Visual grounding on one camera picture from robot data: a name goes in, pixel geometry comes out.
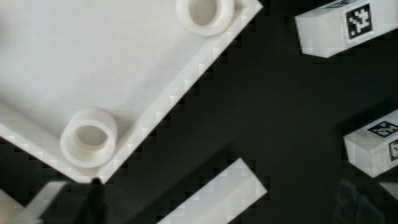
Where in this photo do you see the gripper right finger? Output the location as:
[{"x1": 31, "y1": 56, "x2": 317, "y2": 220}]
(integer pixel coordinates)
[{"x1": 332, "y1": 179, "x2": 398, "y2": 224}]

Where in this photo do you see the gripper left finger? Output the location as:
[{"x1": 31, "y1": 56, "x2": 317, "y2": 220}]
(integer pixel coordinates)
[{"x1": 15, "y1": 180, "x2": 109, "y2": 224}]

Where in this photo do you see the white square tabletop part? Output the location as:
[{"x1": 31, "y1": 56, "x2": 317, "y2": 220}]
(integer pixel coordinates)
[{"x1": 0, "y1": 0, "x2": 262, "y2": 183}]

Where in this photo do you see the white table leg lying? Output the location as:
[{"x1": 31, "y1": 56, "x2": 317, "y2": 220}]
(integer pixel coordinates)
[{"x1": 342, "y1": 109, "x2": 398, "y2": 177}]

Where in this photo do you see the white table leg with tag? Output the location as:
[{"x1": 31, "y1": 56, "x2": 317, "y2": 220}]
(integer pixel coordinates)
[{"x1": 294, "y1": 0, "x2": 398, "y2": 58}]

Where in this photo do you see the white U-shaped obstacle fence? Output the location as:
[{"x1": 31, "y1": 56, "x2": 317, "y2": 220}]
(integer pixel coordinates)
[{"x1": 156, "y1": 159, "x2": 268, "y2": 224}]

